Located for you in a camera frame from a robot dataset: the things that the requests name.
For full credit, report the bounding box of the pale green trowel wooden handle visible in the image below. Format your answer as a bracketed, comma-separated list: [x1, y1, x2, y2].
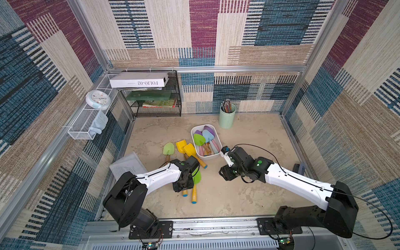
[162, 142, 175, 162]

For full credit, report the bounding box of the green trowel yellow handle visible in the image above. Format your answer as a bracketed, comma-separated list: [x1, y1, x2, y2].
[192, 171, 202, 204]

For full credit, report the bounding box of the light blue trowel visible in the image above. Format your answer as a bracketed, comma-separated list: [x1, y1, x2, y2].
[202, 130, 219, 154]

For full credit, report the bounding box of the white plastic storage box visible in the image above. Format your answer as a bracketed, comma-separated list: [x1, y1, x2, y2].
[191, 124, 222, 161]

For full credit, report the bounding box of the purple trowel pink handle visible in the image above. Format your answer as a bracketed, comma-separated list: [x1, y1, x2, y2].
[204, 126, 216, 136]
[195, 130, 204, 156]

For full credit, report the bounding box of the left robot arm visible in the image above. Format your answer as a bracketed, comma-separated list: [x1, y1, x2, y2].
[103, 156, 200, 239]

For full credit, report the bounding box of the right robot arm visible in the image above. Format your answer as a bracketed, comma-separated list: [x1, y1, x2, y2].
[219, 146, 358, 239]

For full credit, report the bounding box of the white folio box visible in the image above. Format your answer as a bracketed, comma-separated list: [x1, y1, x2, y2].
[110, 72, 169, 88]

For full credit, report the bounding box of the mint green pencil cup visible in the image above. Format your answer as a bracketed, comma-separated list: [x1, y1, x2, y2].
[219, 104, 236, 129]

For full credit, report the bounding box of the grey hole punch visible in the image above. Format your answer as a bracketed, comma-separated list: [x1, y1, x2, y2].
[293, 163, 306, 176]

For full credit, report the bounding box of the open white book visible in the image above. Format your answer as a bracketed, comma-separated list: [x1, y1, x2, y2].
[109, 152, 148, 181]

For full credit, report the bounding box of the coloured pencils bundle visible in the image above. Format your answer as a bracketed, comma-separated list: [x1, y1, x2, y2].
[221, 99, 233, 114]

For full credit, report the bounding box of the colourful book on shelf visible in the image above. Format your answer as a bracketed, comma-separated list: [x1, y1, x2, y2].
[142, 100, 177, 108]

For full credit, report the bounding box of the green book on shelf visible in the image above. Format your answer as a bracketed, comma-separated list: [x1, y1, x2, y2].
[126, 90, 172, 102]

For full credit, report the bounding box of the light blue cloth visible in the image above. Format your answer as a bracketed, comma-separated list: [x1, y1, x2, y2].
[89, 111, 108, 136]

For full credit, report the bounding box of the white round clock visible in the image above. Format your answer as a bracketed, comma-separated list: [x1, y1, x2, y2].
[85, 90, 111, 110]

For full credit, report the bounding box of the yellow scoop brown wooden handle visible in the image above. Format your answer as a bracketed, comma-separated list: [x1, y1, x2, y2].
[176, 140, 187, 159]

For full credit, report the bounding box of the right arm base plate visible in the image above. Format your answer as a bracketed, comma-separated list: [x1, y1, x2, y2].
[256, 217, 303, 235]

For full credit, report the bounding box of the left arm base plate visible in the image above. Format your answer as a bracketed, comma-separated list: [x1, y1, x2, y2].
[128, 220, 174, 240]

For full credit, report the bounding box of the white wire basket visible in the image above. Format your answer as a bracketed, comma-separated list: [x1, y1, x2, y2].
[68, 74, 118, 140]

